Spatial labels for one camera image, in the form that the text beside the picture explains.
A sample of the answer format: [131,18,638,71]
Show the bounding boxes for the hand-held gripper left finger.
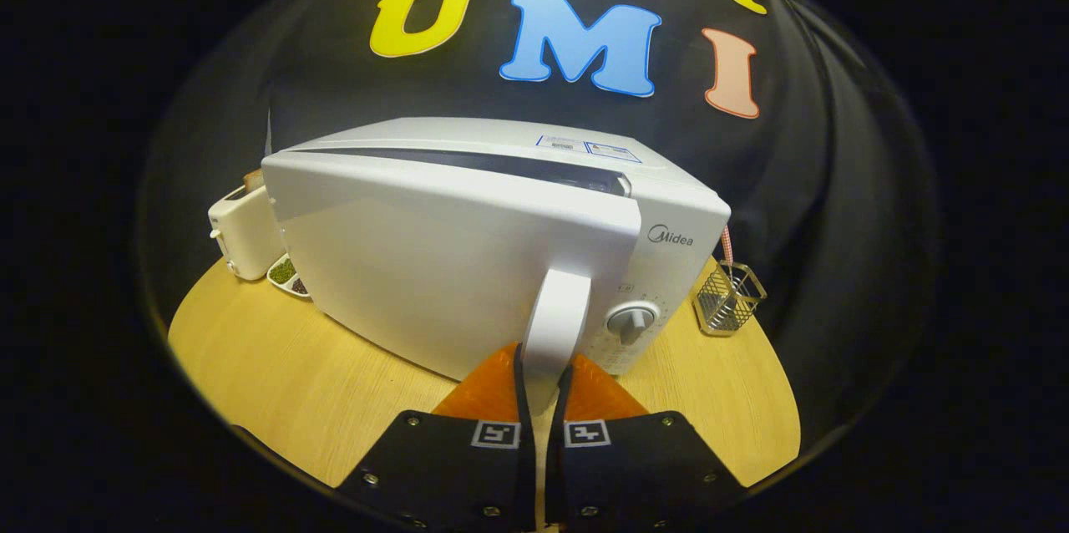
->
[334,341,535,532]

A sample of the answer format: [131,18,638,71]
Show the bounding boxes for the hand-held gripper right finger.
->
[547,352,746,532]

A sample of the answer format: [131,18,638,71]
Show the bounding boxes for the white microwave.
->
[261,117,732,417]

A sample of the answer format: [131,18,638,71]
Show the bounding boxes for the white divided dish with beans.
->
[266,253,312,301]

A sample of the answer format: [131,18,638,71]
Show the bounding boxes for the cream toaster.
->
[208,170,285,282]

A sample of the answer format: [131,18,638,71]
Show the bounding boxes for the metal wire mesh holder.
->
[693,261,768,338]

